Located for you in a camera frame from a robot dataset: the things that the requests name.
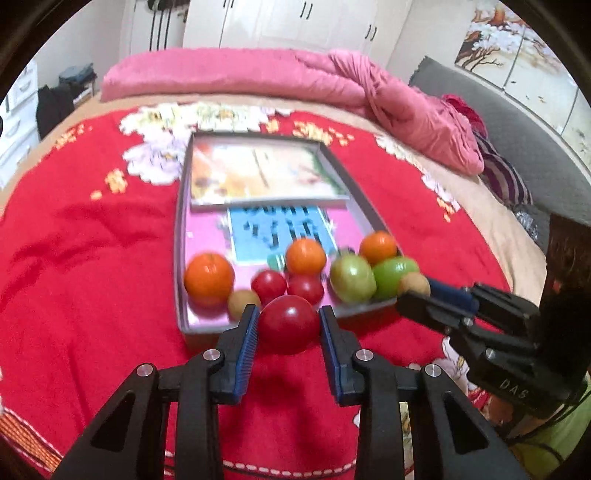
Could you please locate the floral wall painting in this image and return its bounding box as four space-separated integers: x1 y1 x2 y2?
455 0 591 144

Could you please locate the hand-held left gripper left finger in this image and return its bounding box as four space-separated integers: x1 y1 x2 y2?
51 304 262 480

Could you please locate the red floral blanket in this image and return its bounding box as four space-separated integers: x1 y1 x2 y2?
0 108 513 478

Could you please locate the green round fruit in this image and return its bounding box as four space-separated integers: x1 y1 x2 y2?
372 257 421 301
329 254 377 304

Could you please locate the striped pillow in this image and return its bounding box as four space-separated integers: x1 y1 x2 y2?
473 131 534 208

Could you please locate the white wardrobe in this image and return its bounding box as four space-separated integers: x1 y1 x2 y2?
122 0 414 75

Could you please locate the pink cover book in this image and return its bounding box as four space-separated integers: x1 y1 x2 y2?
182 200 370 319

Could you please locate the black bag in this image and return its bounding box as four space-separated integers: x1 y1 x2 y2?
36 84 77 139

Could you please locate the grey cardboard box tray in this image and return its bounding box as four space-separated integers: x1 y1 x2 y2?
174 131 407 335

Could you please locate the grey headboard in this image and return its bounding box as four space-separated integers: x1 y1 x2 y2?
409 56 591 217

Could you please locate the red cherry tomato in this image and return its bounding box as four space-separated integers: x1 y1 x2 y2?
287 274 325 305
257 294 321 356
250 270 288 305

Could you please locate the small green-brown jujube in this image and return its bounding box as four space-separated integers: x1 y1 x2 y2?
398 272 431 297
227 289 262 321

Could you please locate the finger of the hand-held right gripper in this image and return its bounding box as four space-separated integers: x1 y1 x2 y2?
396 292 537 366
425 276 541 334

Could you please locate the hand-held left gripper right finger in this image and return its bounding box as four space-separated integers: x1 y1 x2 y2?
318 305 532 480

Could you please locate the red cloth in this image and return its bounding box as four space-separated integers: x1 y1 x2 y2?
441 93 488 139

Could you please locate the pink quilt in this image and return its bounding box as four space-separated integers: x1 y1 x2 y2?
100 47 485 176

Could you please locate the person's right forearm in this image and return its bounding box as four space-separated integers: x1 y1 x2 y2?
522 369 591 480

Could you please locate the orange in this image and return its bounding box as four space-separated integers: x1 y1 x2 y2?
359 231 399 266
285 237 328 276
184 252 235 308

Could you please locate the large white drawer cabinet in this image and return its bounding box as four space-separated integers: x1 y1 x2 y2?
0 104 41 190

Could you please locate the sunflower cover book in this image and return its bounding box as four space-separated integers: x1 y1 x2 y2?
189 141 352 210

